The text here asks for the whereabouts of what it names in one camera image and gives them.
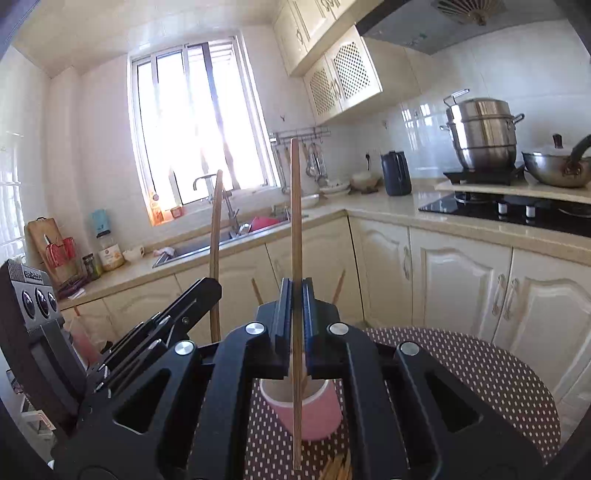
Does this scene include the light wooden board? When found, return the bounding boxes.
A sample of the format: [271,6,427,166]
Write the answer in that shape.
[435,177,591,204]

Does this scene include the grey range hood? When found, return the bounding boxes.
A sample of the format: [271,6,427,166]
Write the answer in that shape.
[355,0,573,56]

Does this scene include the pink cup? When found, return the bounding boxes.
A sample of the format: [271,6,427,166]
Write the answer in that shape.
[259,376,344,442]

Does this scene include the black glass gas stove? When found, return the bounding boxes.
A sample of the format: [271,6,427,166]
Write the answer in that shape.
[418,187,591,239]

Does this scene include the black pot stand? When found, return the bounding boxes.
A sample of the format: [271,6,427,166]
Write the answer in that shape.
[443,164,527,186]

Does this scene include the metal utensil wall rack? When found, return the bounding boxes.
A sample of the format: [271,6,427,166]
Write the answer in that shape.
[269,126,332,145]

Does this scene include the cooking oil bottle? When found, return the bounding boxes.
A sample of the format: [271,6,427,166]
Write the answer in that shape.
[97,229,127,272]

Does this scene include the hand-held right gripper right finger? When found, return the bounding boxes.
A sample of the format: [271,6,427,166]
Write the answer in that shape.
[301,277,544,480]

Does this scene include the hanging metal ladle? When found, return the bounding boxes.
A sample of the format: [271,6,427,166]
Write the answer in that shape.
[274,146,290,193]

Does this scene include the steel steamer pot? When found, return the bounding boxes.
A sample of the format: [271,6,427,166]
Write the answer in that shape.
[440,89,526,172]

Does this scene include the bunch of wooden chopsticks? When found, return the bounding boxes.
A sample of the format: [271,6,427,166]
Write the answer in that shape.
[316,455,352,480]

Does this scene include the cream base kitchen cabinets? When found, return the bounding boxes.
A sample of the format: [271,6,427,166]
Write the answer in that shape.
[60,210,591,416]

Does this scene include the cream upper wall cabinets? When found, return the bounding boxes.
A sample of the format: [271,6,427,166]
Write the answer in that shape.
[272,0,370,77]

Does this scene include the steel kitchen sink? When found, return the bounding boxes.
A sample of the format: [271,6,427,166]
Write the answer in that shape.
[152,213,309,269]

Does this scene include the black kettle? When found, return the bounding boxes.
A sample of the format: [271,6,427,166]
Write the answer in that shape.
[380,150,413,197]

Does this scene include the cream lattice door cabinet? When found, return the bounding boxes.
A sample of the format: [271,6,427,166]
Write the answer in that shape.
[302,25,384,126]

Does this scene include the kitchen window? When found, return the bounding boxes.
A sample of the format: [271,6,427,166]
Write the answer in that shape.
[128,38,283,207]

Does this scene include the hanging metal spoons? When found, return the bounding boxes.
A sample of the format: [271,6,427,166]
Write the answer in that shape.
[305,143,327,182]

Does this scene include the white bowl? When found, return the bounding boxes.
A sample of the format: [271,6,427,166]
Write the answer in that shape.
[351,171,382,190]

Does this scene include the wooden cutting board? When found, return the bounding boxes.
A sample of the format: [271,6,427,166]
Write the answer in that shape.
[25,217,66,283]

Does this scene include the metal sink faucet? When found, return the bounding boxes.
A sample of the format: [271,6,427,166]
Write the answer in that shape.
[192,174,241,237]

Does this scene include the wok lid with brown knob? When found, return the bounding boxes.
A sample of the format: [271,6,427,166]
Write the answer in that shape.
[527,134,583,158]

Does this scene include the brown polka dot tablecloth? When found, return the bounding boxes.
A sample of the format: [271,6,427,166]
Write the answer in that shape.
[187,325,561,480]

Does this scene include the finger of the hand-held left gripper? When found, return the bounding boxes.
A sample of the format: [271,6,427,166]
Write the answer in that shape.
[85,339,169,403]
[104,277,223,365]

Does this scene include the steel wok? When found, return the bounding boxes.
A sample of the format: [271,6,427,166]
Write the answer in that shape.
[522,134,591,189]

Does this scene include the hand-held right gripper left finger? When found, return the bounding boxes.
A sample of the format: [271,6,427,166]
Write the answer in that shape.
[53,277,296,480]

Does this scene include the orange bottle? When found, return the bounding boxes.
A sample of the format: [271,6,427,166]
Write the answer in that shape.
[148,191,165,226]

